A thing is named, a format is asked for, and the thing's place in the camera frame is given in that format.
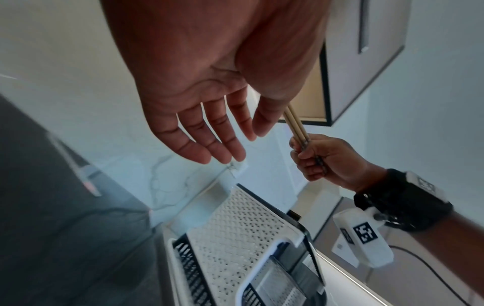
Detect person's right hand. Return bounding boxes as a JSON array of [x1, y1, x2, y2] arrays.
[[288, 133, 386, 192]]

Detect person's left hand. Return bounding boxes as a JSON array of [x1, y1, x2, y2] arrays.
[[100, 0, 330, 165]]

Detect white and black dish rack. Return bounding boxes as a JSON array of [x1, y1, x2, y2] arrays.
[[166, 183, 329, 306]]

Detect steel butter knife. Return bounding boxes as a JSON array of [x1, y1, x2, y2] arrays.
[[46, 131, 104, 198]]

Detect person's right forearm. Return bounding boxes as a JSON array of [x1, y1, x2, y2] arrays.
[[411, 210, 484, 306]]

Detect black stone countertop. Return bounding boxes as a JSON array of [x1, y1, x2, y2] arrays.
[[0, 92, 161, 306]]

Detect black right wristband white markers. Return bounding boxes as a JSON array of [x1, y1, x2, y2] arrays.
[[353, 168, 453, 232]]

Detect white paper label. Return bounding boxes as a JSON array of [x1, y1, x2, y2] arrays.
[[332, 243, 360, 267]]

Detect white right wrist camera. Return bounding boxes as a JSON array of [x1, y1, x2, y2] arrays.
[[332, 207, 395, 268]]

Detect grey wall cabinet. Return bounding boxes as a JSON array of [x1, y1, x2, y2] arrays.
[[277, 0, 412, 127]]

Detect white wall socket with plug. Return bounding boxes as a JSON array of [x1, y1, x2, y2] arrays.
[[226, 160, 251, 176]]

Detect black power cable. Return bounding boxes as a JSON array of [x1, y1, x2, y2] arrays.
[[389, 244, 471, 306]]

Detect metal cabinet handle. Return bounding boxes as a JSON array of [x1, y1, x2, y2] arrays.
[[357, 0, 372, 54]]

